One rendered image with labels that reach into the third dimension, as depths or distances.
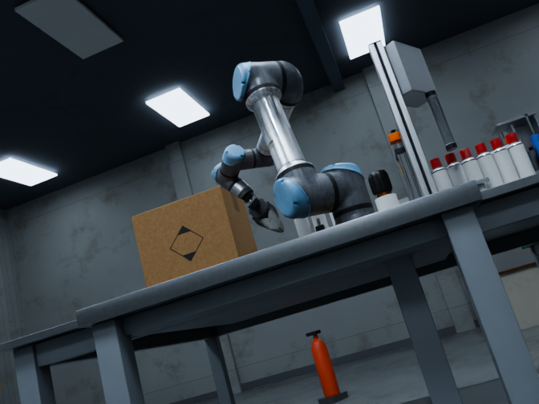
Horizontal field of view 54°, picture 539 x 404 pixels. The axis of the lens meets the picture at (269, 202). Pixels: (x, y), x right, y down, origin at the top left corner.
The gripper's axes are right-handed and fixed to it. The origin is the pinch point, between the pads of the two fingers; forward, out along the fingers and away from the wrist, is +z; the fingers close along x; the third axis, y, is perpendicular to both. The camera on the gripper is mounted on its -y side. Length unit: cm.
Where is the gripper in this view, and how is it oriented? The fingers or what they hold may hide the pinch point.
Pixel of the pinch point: (280, 228)
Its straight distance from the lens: 192.0
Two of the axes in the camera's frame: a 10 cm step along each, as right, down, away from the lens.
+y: 2.4, 1.9, 9.5
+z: 7.0, 6.5, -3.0
